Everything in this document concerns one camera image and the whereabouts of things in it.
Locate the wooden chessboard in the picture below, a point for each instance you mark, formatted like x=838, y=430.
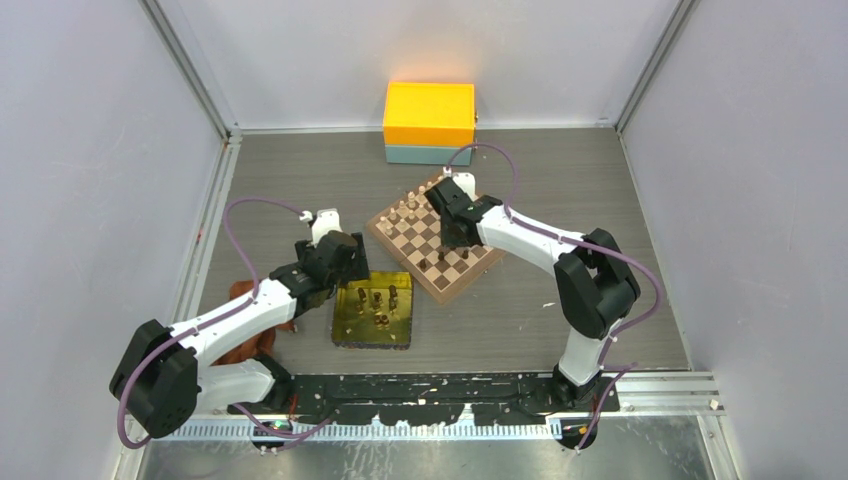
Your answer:
x=415, y=236

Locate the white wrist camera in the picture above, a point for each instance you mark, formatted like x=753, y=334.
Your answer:
x=466, y=182
x=324, y=222

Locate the brown cloth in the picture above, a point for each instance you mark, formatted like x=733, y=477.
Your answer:
x=261, y=343

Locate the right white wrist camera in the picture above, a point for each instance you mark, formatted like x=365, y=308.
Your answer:
x=466, y=182

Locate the yellow transparent tray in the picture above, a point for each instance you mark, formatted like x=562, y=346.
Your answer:
x=353, y=324

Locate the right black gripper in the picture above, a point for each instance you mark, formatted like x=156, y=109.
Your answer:
x=447, y=240

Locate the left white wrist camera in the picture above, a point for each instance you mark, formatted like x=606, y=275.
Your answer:
x=324, y=222

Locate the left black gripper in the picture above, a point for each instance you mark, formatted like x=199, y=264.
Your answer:
x=360, y=259

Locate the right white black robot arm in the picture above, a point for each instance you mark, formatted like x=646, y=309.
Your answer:
x=596, y=287

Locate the yellow box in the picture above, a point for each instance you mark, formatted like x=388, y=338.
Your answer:
x=429, y=114

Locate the grey-blue box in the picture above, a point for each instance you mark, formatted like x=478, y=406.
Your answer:
x=419, y=155

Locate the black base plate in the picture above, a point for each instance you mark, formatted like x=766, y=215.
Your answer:
x=492, y=399

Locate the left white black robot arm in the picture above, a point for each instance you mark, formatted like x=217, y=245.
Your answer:
x=167, y=373

